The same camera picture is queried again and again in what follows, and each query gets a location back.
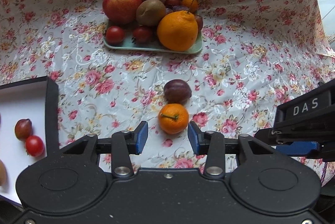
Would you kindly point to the large pointed orange on plate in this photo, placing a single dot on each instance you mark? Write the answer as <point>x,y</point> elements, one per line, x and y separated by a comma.
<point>178,31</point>

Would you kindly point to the dark plum on plate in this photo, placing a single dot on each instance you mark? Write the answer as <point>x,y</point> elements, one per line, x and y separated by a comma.
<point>176,8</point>

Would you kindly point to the back cherry tomato on plate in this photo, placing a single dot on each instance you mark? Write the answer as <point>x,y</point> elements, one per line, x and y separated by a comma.
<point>172,3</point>

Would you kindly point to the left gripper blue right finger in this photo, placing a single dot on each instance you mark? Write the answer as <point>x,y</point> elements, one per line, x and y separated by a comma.
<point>196,139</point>

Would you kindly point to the red apple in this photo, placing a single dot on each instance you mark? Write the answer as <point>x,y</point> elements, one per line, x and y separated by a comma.
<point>121,11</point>

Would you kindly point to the floral tablecloth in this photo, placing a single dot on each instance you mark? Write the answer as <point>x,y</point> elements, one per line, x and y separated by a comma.
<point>257,54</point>

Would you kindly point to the red tomato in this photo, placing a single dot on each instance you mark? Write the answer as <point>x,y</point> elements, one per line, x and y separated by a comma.
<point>34,146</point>

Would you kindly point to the left cherry tomato on plate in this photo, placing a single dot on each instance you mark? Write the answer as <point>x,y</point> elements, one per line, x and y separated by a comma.
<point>114,35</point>

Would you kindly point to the small mandarin on plate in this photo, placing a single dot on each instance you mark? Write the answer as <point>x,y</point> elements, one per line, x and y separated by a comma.
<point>192,5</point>

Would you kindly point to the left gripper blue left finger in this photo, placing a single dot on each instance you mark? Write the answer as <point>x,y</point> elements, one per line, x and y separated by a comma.
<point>138,139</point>

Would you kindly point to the dark plum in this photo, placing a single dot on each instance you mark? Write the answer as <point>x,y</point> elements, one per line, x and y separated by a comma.
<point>176,8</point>
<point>23,129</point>
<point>177,91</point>

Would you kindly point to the light green plate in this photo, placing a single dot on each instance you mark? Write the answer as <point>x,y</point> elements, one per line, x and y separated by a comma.
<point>154,45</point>

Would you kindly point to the front kiwi on plate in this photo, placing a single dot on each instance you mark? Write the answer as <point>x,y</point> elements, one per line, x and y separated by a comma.
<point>150,12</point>

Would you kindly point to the middle cherry tomato on plate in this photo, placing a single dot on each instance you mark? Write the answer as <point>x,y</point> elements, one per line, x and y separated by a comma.
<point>142,34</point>

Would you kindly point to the cherry tomato on plate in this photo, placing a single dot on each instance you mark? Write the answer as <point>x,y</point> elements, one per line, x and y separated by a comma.
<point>142,34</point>
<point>172,3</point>
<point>114,35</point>

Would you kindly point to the mandarin with stem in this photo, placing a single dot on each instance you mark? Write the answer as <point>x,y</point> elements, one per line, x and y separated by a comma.
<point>173,118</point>

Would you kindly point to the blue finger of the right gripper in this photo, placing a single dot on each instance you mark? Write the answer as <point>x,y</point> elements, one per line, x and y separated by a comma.
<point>298,148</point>

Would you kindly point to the brown kiwi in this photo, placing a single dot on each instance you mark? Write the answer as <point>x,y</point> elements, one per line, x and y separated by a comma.
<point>3,174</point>

